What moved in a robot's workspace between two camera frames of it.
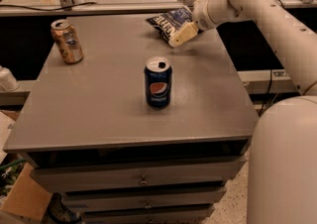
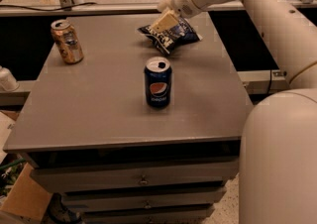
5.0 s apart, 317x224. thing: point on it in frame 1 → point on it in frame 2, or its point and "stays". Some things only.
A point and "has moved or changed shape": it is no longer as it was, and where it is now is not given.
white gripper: x=202 y=17 → x=180 y=4
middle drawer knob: x=148 y=206 stays
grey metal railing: x=13 y=8 stays
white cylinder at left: x=8 y=82 stays
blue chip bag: x=166 y=23 has moved or changed shape
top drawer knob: x=143 y=180 stays
